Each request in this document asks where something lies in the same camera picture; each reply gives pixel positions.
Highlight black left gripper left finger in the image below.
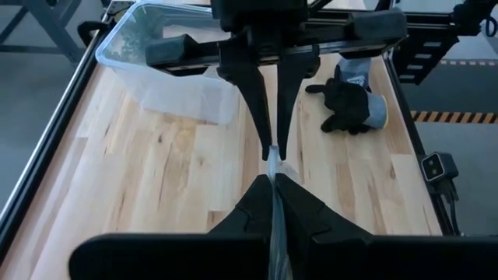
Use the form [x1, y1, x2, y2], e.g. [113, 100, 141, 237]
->
[68, 174, 273, 280]

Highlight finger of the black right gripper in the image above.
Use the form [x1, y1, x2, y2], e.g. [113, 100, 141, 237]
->
[216, 37, 273, 162]
[275, 50, 322, 162]

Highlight black table-level camera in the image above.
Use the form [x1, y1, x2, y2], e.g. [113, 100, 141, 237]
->
[420, 151, 461, 184]

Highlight clear plastic bag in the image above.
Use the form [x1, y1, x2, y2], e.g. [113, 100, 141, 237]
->
[265, 145, 303, 280]

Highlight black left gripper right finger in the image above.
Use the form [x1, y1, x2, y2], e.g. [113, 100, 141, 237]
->
[274, 173, 498, 280]

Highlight black grey work glove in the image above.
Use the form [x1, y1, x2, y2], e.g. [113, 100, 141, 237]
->
[304, 57, 390, 136]

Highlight black camera cable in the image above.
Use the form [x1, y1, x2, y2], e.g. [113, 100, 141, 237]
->
[434, 178, 462, 236]

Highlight clear plastic container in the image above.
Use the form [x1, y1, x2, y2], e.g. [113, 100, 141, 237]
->
[94, 0, 243, 127]

